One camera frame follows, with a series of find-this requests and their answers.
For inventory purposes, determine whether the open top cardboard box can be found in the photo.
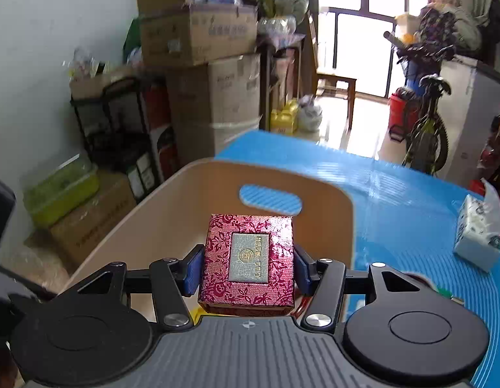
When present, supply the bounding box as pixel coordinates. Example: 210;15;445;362
137;0;257;69

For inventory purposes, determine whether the red bucket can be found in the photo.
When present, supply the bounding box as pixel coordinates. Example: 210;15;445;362
388;87;420;143

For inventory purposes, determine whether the beige plastic storage bin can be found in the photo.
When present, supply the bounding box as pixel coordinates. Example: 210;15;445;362
69;159;354;286

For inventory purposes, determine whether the red white appliance box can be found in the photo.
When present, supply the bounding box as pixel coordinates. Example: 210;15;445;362
143;85;180;181

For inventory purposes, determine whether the black metal shelf rack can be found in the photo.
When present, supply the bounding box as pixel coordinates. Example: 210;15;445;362
70;76;160;202

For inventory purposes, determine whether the wooden chair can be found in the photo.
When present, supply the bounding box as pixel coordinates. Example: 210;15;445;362
306;11;357;131

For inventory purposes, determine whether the large stacked cardboard box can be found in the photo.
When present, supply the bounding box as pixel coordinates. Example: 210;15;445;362
166;54;261;165

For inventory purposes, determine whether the magenta floral gift box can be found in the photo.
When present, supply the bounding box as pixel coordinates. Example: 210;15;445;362
198;214;295;316

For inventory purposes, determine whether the blue silicone table mat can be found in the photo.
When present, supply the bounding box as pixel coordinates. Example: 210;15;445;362
217;131;500;387

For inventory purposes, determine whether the white plastic bag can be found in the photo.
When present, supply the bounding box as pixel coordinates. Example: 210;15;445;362
297;95;323;132

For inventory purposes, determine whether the bag of wood shavings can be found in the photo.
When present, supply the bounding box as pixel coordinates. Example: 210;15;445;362
3;245;69;293

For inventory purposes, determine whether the brown cardboard box on floor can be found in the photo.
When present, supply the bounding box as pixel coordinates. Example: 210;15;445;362
49;172;136;267

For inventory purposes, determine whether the yellow oil jug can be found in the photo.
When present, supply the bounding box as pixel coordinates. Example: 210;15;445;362
270;99;299;136

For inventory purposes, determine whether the white freezer cabinet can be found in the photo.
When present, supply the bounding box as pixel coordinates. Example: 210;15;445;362
438;55;500;188

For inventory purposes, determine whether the green black bicycle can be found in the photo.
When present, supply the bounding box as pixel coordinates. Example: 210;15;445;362
383;32;455;175

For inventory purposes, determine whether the white tissue pack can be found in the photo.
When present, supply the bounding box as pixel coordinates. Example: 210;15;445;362
453;179;500;273

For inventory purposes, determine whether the green small bottle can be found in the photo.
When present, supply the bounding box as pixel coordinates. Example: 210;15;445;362
435;286;465;306

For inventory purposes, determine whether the green plastic lidded container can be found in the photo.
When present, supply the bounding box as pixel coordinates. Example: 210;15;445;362
20;152;99;229

